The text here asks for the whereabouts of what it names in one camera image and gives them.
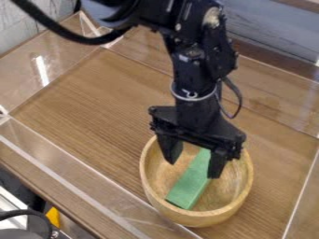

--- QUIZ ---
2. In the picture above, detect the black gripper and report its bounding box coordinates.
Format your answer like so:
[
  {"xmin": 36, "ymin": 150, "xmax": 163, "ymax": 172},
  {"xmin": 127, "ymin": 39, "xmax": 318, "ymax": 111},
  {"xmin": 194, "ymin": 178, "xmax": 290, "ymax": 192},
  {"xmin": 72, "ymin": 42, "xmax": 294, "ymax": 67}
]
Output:
[{"xmin": 149, "ymin": 95, "xmax": 246, "ymax": 179}]

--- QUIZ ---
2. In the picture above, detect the green rectangular block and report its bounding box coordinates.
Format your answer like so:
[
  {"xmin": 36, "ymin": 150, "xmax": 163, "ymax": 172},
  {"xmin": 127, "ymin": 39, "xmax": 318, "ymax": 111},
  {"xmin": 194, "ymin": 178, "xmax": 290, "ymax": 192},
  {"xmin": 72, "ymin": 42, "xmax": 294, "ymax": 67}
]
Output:
[{"xmin": 166, "ymin": 148, "xmax": 211, "ymax": 210}]

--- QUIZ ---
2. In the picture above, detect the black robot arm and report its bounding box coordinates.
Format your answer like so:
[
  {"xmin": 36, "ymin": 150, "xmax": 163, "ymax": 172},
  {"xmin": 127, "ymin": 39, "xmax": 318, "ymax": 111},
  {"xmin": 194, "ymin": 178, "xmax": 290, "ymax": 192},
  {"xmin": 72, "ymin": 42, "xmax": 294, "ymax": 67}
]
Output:
[{"xmin": 83, "ymin": 0, "xmax": 246, "ymax": 178}]

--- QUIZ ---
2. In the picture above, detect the brown wooden bowl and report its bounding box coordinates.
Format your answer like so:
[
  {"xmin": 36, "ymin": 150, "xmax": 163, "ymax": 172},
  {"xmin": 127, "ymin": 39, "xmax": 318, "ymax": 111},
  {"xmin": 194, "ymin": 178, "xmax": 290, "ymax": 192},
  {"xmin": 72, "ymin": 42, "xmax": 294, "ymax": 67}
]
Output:
[{"xmin": 141, "ymin": 137, "xmax": 254, "ymax": 228}]

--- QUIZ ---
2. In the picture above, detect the yellow black device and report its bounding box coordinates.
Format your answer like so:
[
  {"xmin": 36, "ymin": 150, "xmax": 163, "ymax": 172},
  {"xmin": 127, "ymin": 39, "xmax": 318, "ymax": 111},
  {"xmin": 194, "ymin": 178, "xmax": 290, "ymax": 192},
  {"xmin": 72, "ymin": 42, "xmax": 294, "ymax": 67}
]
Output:
[{"xmin": 40, "ymin": 206, "xmax": 74, "ymax": 239}]

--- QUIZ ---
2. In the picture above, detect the black cable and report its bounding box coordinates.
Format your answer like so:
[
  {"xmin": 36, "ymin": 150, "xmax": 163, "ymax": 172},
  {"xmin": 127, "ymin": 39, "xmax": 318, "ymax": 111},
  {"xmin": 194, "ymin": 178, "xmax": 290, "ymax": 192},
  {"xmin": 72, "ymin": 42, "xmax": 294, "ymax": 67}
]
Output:
[{"xmin": 10, "ymin": 0, "xmax": 130, "ymax": 47}]

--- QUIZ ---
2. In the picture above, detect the clear acrylic corner bracket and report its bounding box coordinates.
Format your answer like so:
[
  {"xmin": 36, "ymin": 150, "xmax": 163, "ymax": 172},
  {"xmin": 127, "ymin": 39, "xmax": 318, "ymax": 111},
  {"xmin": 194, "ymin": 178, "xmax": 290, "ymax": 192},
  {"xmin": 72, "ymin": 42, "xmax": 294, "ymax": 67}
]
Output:
[{"xmin": 79, "ymin": 11, "xmax": 123, "ymax": 49}]

